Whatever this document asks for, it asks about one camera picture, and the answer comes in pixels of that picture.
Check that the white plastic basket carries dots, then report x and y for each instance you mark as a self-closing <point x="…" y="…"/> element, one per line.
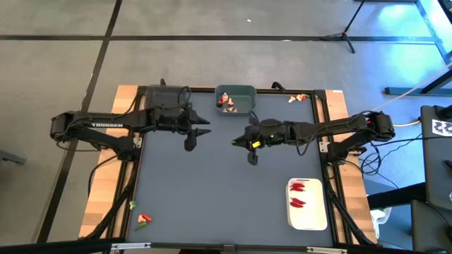
<point x="310" y="218"/>

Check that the grey table mat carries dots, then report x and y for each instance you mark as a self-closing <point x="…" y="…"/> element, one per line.
<point x="212" y="197"/>

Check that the black desk frame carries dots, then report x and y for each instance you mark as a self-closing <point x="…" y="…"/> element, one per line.
<point x="392" y="90"/>

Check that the grey metal foot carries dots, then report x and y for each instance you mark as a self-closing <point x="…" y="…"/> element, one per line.
<point x="10" y="157"/>

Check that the dark cabinet box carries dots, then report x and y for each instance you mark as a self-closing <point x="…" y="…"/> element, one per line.
<point x="429" y="225"/>

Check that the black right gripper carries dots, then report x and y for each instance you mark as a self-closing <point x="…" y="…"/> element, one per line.
<point x="270" y="132"/>

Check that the teal plastic basket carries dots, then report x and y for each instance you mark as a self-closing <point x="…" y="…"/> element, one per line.
<point x="245" y="97"/>

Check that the black aluminium table frame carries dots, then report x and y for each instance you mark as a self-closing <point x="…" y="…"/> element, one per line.
<point x="124" y="180"/>

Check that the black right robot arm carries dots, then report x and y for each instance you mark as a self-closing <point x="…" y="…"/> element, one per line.
<point x="335" y="125"/>

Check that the large red chili pepper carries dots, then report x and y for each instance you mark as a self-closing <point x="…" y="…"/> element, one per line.
<point x="221" y="103"/>

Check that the pale green toy mushroom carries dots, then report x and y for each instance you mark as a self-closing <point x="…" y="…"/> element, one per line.
<point x="132" y="204"/>

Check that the silver metal bracket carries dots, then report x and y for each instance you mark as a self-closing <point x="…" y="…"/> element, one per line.
<point x="130" y="246"/>
<point x="326" y="250"/>

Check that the clear grey plastic basket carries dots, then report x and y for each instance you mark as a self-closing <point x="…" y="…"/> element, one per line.
<point x="164" y="97"/>

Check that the white plastic object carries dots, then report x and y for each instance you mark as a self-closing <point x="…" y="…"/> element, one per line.
<point x="379" y="217"/>

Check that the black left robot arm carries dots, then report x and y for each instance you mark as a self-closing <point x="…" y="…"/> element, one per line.
<point x="106" y="124"/>

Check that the black tripod stand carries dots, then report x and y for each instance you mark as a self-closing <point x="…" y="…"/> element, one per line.
<point x="343" y="35"/>

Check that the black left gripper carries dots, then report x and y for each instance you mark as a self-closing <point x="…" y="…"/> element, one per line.
<point x="174" y="121"/>

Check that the dark operator desk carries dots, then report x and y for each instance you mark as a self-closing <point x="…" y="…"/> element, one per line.
<point x="436" y="169"/>

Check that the orange-red chilli pepper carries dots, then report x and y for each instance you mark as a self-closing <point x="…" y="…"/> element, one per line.
<point x="147" y="217"/>

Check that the white fiducial marker tag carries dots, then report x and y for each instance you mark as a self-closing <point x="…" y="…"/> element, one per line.
<point x="441" y="127"/>

